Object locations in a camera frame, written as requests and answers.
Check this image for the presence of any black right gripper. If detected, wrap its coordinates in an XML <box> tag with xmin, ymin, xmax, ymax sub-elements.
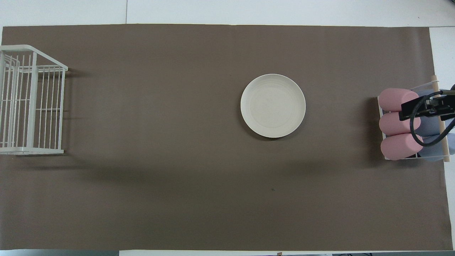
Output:
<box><xmin>399</xmin><ymin>94</ymin><xmax>455</xmax><ymax>121</ymax></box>

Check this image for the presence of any cream round plate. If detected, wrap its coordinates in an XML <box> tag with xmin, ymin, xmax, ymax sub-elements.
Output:
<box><xmin>240</xmin><ymin>74</ymin><xmax>306</xmax><ymax>138</ymax></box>

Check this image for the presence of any pink cup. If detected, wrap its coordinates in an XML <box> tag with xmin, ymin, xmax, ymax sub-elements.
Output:
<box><xmin>378</xmin><ymin>88</ymin><xmax>420</xmax><ymax>112</ymax></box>
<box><xmin>380</xmin><ymin>133</ymin><xmax>424</xmax><ymax>161</ymax></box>
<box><xmin>379</xmin><ymin>112</ymin><xmax>421</xmax><ymax>136</ymax></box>

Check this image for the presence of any blue cup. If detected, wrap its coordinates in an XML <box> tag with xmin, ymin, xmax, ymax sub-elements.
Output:
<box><xmin>416</xmin><ymin>89</ymin><xmax>443</xmax><ymax>107</ymax></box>
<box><xmin>418</xmin><ymin>133</ymin><xmax>455</xmax><ymax>162</ymax></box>
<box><xmin>419</xmin><ymin>114</ymin><xmax>455</xmax><ymax>137</ymax></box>

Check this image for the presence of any white cup rack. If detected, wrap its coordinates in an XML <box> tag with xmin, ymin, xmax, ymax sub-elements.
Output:
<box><xmin>377</xmin><ymin>80</ymin><xmax>451</xmax><ymax>161</ymax></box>

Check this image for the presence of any brown table mat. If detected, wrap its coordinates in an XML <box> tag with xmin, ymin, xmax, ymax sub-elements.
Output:
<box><xmin>0</xmin><ymin>24</ymin><xmax>454</xmax><ymax>251</ymax></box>

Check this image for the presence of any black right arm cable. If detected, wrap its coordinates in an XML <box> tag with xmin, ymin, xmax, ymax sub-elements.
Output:
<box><xmin>409</xmin><ymin>90</ymin><xmax>455</xmax><ymax>147</ymax></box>

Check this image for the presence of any white wire basket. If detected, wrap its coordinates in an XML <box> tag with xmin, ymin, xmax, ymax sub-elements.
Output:
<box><xmin>0</xmin><ymin>44</ymin><xmax>69</xmax><ymax>155</ymax></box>

